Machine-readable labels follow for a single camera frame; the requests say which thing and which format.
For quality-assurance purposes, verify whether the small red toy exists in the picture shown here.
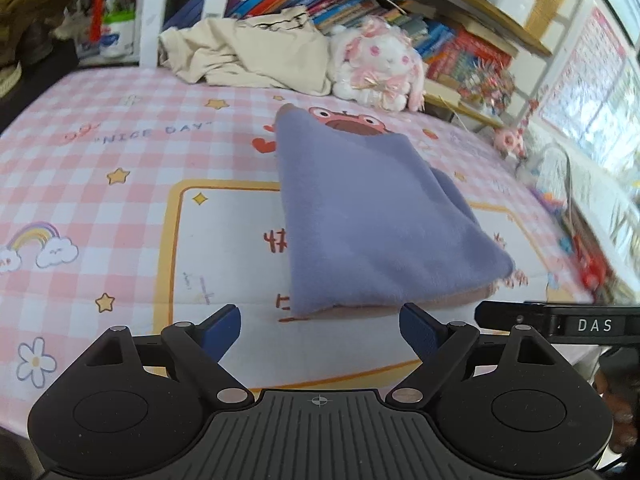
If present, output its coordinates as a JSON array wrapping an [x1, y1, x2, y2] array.
[[580, 255, 608, 286]]

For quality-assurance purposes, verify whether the white and pink bunny plush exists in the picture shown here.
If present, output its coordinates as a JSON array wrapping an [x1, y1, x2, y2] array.
[[327, 17, 428, 113]]

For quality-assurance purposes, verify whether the large black framed picture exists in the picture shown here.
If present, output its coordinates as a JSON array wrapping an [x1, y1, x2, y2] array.
[[602, 0, 640, 46]]

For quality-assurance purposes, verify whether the colourful paper ornament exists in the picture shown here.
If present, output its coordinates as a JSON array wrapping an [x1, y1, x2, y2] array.
[[460, 57, 516, 111]]

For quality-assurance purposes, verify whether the cream garment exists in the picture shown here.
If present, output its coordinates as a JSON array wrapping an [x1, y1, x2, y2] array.
[[159, 6, 333, 96]]

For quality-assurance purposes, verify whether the white storage box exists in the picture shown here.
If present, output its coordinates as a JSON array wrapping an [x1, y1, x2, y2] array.
[[480, 0, 538, 26]]

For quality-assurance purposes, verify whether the pink checked printed mat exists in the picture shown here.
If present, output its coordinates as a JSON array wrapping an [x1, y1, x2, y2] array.
[[0, 65, 601, 441]]

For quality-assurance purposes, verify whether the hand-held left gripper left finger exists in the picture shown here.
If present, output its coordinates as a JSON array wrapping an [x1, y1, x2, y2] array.
[[85, 304, 256, 408]]

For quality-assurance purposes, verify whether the stack of thin books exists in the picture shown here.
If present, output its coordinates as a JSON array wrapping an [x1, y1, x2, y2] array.
[[570, 200, 640, 306]]

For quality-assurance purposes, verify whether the purple and brown sweater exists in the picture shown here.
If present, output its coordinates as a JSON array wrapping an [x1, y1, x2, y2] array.
[[274, 104, 517, 320]]

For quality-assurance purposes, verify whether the dark cloth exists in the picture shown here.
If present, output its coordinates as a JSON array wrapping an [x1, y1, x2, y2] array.
[[0, 35, 81, 131]]

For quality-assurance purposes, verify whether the grey quilted cloth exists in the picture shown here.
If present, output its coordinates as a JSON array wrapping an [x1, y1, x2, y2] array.
[[525, 125, 640, 241]]

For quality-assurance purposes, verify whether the pale wall chart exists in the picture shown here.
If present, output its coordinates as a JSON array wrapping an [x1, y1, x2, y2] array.
[[590, 55, 640, 181]]

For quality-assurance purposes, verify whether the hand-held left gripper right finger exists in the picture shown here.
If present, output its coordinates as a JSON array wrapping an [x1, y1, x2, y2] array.
[[385, 302, 566, 408]]

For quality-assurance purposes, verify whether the small pink plush toy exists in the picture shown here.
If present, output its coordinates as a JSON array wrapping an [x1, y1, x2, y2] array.
[[492, 127, 526, 158]]

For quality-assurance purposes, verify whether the pink alphabet poster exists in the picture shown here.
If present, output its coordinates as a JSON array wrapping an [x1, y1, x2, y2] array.
[[542, 7, 628, 131]]

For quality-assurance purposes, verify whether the white and wooden bookshelf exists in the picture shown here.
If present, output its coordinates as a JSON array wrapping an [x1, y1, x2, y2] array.
[[135, 0, 591, 128]]

